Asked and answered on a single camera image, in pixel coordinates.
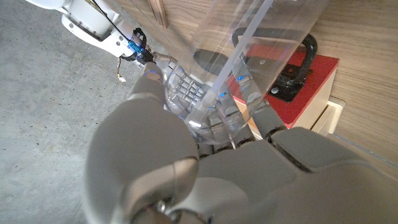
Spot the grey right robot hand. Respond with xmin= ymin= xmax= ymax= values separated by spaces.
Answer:
xmin=146 ymin=52 xmax=208 ymax=108

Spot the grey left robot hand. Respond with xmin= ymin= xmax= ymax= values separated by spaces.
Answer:
xmin=82 ymin=62 xmax=398 ymax=224

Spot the small clear black-pump dispenser bottle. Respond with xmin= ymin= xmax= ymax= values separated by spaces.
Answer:
xmin=163 ymin=0 xmax=330 ymax=147

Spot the light wooden drawer box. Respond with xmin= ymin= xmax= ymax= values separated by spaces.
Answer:
xmin=310 ymin=96 xmax=346 ymax=137

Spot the red-front drawer with black handle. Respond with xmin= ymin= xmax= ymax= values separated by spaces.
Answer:
xmin=226 ymin=27 xmax=340 ymax=130

